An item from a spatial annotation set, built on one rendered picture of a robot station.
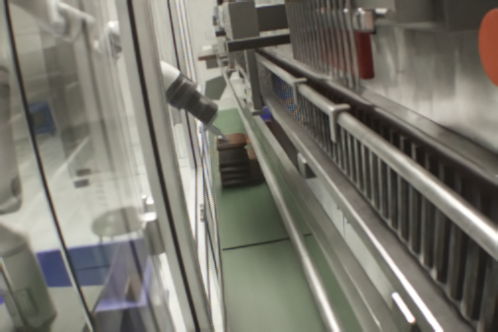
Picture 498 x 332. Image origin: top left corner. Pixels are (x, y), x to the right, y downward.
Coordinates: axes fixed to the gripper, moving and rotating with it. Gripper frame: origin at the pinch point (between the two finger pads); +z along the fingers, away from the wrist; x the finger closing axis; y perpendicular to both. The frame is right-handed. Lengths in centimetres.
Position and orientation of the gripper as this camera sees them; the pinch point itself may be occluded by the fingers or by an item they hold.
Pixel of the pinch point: (229, 140)
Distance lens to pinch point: 107.5
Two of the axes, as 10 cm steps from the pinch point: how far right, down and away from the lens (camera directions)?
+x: -0.6, -2.7, 9.6
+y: 5.9, -7.8, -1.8
